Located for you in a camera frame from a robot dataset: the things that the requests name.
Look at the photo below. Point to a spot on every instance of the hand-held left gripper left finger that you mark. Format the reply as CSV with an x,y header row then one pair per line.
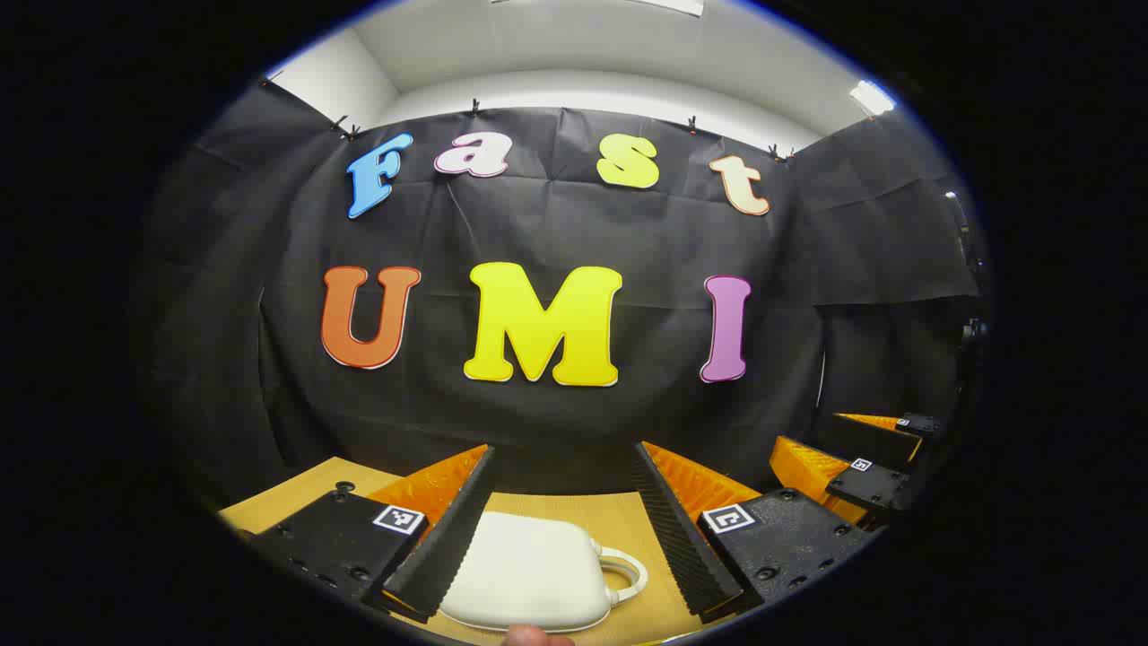
x,y
448,538

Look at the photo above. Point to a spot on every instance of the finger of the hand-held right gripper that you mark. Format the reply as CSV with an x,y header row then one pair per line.
x,y
874,440
865,489

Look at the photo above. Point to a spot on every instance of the white suitcase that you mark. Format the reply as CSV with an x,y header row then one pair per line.
x,y
529,565

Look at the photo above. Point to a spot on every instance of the ceiling light panel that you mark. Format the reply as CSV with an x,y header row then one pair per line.
x,y
673,5
874,97

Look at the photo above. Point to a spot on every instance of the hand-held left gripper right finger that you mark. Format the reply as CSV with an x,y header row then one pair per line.
x,y
682,547

